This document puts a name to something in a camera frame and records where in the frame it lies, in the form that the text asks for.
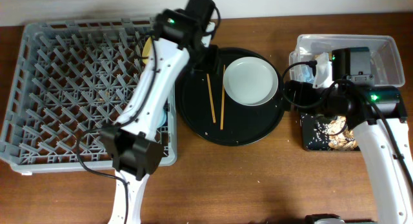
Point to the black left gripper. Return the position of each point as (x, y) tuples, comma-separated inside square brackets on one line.
[(209, 62)]

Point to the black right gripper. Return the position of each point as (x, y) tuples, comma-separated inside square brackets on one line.
[(303, 88)]

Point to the yellow plastic bowl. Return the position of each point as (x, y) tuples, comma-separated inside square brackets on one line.
[(146, 50)]

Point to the blue plastic cup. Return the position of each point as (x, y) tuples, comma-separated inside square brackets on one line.
[(163, 116)]

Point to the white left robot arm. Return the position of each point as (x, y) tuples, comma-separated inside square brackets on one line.
[(180, 40)]

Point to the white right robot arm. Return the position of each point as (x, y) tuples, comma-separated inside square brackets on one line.
[(344, 85)]

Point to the black rectangular waste tray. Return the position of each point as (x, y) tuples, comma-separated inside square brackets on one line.
[(310, 141)]

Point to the clear plastic waste bin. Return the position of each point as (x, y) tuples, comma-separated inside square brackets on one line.
[(385, 61)]

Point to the grey plastic dishwasher rack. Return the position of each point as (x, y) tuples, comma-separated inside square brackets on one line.
[(71, 78)]

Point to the wooden chopstick left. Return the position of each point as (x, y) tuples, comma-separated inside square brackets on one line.
[(211, 99)]

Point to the wooden chopstick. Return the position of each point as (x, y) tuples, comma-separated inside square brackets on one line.
[(211, 99), (222, 100)]

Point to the light grey plate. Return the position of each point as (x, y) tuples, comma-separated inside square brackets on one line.
[(250, 81)]

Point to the wooden chopstick right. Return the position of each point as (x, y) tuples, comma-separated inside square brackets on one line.
[(222, 100)]

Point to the food scraps with rice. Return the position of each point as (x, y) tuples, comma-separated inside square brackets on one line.
[(335, 133)]

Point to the round black serving tray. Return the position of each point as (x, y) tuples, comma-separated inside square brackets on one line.
[(243, 125)]

